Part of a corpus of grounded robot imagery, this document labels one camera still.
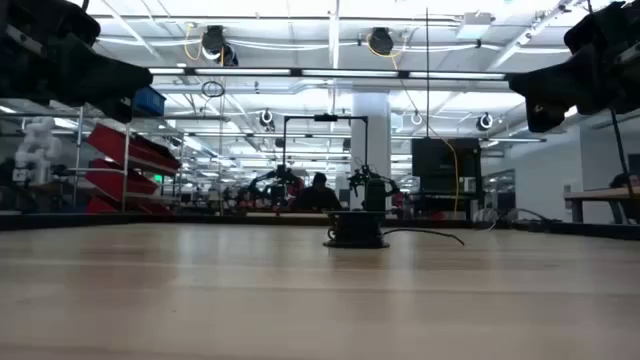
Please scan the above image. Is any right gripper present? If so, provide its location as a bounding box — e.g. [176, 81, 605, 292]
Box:
[507, 0, 640, 134]

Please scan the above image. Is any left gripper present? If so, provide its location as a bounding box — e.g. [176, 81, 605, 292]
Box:
[0, 0, 154, 124]

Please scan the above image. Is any blue storage bin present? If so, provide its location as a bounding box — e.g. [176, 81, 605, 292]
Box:
[132, 85, 167, 119]

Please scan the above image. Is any red storage bin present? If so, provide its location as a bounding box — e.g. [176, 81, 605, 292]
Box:
[87, 123, 182, 176]
[87, 194, 174, 216]
[84, 158, 160, 201]

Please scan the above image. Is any white robot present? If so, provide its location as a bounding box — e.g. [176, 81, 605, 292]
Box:
[13, 117, 62, 186]

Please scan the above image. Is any wooden work table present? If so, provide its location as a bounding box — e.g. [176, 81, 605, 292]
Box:
[563, 187, 640, 225]

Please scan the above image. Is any black monitor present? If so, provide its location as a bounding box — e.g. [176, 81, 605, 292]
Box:
[410, 137, 483, 194]

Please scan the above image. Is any white building column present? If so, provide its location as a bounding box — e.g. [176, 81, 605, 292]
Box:
[351, 92, 392, 211]

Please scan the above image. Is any ceiling light strip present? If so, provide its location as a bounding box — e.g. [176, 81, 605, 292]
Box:
[148, 67, 507, 81]

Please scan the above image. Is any metal wire rack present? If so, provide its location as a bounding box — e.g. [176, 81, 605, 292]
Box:
[72, 107, 184, 216]

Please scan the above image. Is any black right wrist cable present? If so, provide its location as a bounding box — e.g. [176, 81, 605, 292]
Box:
[608, 107, 634, 201]

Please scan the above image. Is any black ceiling cord reel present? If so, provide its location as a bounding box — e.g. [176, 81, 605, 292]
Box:
[367, 27, 396, 57]
[201, 24, 240, 68]

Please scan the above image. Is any yellow hanging cable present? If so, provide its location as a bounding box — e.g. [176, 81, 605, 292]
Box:
[367, 42, 460, 214]

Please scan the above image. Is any white cable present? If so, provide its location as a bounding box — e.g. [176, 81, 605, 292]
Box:
[472, 207, 509, 232]

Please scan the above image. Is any black aluminium table frame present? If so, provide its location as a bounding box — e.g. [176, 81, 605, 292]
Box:
[0, 212, 640, 242]

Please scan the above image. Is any black gantry frame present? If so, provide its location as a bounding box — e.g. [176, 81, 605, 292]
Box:
[282, 113, 370, 174]

